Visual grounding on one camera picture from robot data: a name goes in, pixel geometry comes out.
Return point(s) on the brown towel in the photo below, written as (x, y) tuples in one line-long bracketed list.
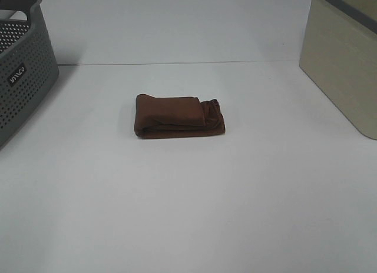
[(181, 117)]

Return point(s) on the beige storage box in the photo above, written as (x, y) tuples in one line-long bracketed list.
[(339, 55)]

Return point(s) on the grey perforated plastic basket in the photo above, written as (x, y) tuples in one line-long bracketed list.
[(28, 65)]

